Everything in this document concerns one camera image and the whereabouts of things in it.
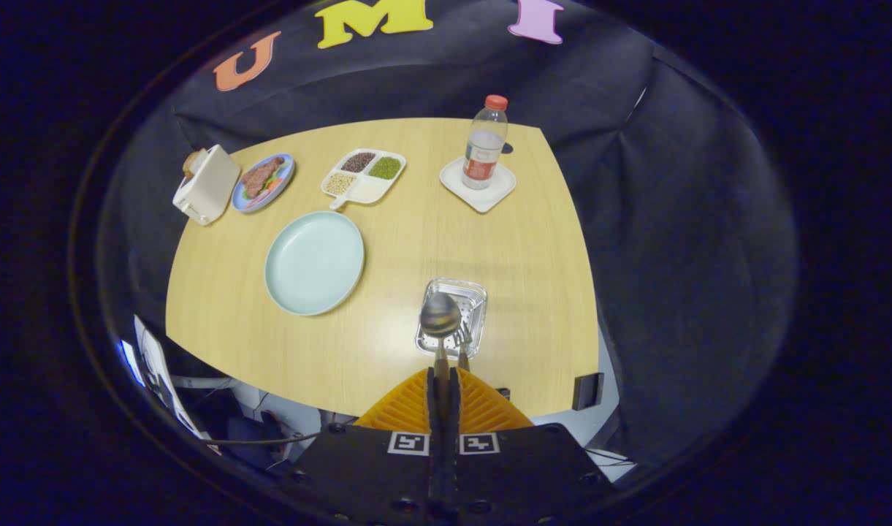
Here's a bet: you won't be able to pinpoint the white divided dish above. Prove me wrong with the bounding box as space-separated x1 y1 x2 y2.
321 148 408 211

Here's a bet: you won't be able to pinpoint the clear water bottle red cap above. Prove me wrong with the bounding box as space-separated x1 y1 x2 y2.
461 94 509 191

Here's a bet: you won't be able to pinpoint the blue plate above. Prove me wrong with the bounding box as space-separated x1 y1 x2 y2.
231 153 296 213

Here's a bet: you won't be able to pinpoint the black backdrop cloth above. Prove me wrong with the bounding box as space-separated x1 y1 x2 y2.
99 0 801 468

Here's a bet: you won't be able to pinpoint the brown meat slices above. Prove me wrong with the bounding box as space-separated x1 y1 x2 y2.
241 156 286 199

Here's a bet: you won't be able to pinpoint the light green plate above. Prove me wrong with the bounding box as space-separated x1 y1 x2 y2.
264 210 365 317

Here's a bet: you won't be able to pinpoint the white square coaster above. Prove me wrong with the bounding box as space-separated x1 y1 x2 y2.
439 157 517 214

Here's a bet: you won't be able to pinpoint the thin dark cable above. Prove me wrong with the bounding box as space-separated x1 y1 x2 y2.
197 431 322 448

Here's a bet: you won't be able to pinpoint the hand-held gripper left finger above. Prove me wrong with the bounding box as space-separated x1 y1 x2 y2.
289 367 446 526

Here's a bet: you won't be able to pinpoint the white panel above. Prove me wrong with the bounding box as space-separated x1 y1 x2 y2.
121 314 220 454

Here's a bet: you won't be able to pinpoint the white toaster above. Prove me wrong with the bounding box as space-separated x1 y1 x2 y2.
172 144 242 226

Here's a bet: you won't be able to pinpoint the spoon with wooden handle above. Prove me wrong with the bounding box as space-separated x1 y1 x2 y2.
419 292 462 399

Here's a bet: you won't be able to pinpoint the perforated metal tray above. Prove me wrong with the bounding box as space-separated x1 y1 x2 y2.
415 277 489 360

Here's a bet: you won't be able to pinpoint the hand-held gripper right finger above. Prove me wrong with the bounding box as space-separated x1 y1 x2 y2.
446 367 611 526

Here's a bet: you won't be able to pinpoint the fork with wooden handle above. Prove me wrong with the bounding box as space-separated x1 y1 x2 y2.
453 323 474 372

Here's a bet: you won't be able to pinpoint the black table bracket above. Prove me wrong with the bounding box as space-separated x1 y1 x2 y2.
571 372 606 411

